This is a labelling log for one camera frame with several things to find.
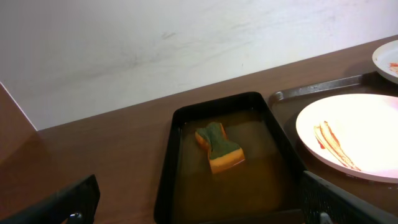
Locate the dark brown serving tray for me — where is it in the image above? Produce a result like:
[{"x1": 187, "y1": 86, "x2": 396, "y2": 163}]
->
[{"x1": 267, "y1": 72, "x2": 397, "y2": 216}]

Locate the orange green scrub sponge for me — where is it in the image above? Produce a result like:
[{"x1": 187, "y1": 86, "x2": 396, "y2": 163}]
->
[{"x1": 195, "y1": 122, "x2": 245, "y2": 174}]

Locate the black water basin tray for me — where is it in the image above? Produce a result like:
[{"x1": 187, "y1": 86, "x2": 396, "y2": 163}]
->
[{"x1": 154, "y1": 92, "x2": 304, "y2": 223}]

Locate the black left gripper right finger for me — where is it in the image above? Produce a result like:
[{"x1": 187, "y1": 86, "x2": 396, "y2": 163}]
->
[{"x1": 300, "y1": 170, "x2": 397, "y2": 224}]

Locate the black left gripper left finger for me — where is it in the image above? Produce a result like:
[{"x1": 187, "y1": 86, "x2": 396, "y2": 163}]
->
[{"x1": 1, "y1": 175, "x2": 100, "y2": 224}]

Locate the white plate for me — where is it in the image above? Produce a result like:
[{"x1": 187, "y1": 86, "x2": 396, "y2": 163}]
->
[
  {"x1": 295, "y1": 93, "x2": 397, "y2": 184},
  {"x1": 372, "y1": 40, "x2": 397, "y2": 84}
]

